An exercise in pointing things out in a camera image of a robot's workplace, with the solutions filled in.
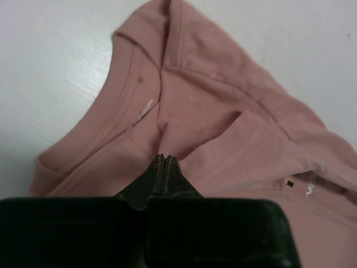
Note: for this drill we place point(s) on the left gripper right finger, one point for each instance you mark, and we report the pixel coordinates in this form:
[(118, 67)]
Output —
[(186, 230)]

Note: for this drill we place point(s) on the pink mario t shirt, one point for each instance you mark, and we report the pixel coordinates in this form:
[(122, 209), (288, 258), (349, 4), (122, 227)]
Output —
[(179, 85)]

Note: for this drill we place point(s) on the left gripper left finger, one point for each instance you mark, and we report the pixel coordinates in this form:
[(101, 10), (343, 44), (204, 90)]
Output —
[(80, 232)]

